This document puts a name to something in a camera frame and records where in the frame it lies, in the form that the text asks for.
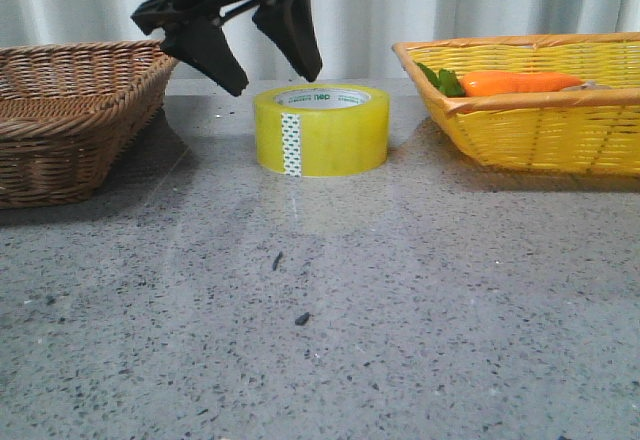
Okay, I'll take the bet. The brown wicker basket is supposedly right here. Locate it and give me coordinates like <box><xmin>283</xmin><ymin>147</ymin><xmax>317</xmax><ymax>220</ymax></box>
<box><xmin>1</xmin><ymin>40</ymin><xmax>177</xmax><ymax>209</ymax></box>

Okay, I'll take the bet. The orange toy carrot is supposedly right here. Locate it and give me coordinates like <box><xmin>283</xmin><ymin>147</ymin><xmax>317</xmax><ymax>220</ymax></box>
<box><xmin>416</xmin><ymin>62</ymin><xmax>584</xmax><ymax>98</ymax></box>

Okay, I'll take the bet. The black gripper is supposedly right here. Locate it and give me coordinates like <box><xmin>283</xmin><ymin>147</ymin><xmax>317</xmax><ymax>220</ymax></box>
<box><xmin>131</xmin><ymin>0</ymin><xmax>322</xmax><ymax>96</ymax></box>

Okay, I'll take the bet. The yellow woven basket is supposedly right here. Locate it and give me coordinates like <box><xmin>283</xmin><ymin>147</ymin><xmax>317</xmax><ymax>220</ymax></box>
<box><xmin>393</xmin><ymin>32</ymin><xmax>639</xmax><ymax>175</ymax></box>

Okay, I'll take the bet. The yellow packing tape roll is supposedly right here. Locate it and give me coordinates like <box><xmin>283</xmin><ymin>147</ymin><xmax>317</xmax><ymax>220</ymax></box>
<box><xmin>253</xmin><ymin>84</ymin><xmax>390</xmax><ymax>177</ymax></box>

